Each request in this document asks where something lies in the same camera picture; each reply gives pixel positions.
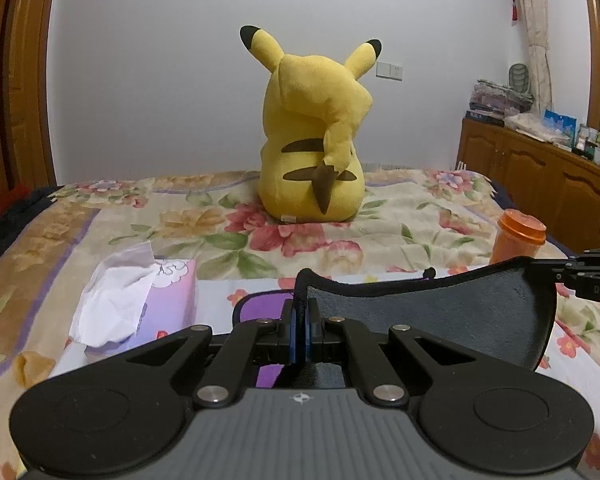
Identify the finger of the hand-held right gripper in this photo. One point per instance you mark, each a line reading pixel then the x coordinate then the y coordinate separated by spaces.
pixel 555 266

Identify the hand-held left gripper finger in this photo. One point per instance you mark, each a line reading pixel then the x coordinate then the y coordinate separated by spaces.
pixel 306 332
pixel 294 332

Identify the orange cup with lid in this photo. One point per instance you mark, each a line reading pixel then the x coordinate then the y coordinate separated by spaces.
pixel 517 240

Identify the wooden cabinet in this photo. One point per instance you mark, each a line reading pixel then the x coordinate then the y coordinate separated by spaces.
pixel 530 170

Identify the group of small bottles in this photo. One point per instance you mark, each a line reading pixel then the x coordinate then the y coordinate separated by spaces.
pixel 592 142

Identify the white cloth bundle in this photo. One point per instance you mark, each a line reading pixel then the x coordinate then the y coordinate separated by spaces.
pixel 532 127

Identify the blue printed box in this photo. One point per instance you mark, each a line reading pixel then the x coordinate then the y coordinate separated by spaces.
pixel 560 125

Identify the floral bed sheet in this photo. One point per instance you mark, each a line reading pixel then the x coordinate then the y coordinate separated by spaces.
pixel 190 230

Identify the purple tissue box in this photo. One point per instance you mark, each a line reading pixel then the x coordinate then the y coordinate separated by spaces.
pixel 130 295

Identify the stack of folded cloths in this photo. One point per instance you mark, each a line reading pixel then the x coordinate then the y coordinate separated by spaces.
pixel 495 100

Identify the yellow plush toy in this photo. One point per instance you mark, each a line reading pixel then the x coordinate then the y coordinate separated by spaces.
pixel 310 135

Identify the cream curtain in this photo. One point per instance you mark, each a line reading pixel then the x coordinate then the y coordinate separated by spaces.
pixel 532 20

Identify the wooden wardrobe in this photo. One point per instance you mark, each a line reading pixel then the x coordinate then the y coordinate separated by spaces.
pixel 10 75

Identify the white wall socket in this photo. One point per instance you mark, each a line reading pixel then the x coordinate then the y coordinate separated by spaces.
pixel 389 70

